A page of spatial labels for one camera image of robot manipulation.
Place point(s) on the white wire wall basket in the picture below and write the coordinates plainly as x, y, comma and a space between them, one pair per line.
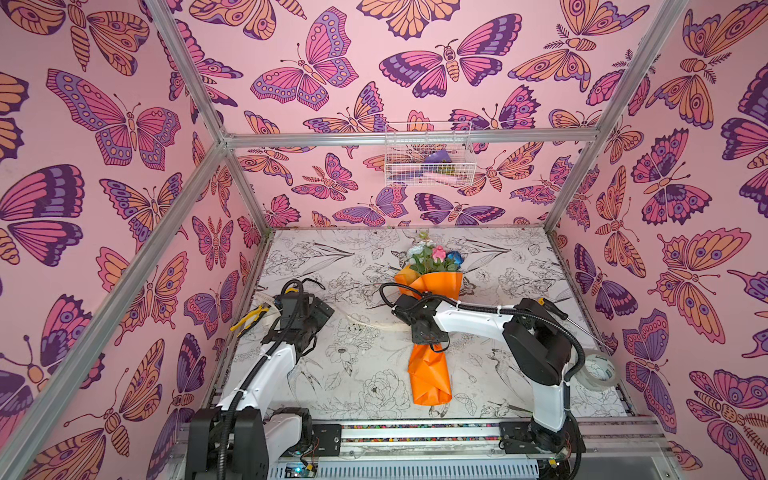
424, 157

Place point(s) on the green circuit board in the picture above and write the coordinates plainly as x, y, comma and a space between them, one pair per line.
300, 471

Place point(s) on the yellow handled tool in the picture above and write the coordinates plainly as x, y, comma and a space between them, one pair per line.
253, 316

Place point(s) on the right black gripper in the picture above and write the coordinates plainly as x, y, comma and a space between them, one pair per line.
421, 330

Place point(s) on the black handled screwdriver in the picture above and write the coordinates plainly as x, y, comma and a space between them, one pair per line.
553, 309

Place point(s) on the white ribbon bundle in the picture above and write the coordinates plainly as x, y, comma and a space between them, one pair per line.
349, 325

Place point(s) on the white fake flower stem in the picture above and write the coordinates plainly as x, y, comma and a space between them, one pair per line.
418, 255

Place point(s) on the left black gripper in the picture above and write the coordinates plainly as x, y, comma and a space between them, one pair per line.
318, 316

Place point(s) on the orange wrapping paper sheet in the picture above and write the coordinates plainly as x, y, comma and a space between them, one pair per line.
427, 366

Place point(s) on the pink fake rose stem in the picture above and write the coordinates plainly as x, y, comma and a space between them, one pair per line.
438, 259

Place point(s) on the blue fake flower stem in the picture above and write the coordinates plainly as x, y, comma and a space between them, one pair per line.
456, 258

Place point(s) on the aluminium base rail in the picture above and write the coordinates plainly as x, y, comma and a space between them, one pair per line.
609, 448

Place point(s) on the clear tape roll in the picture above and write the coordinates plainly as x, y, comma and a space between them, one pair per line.
598, 373

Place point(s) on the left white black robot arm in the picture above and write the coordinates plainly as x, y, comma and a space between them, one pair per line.
238, 438

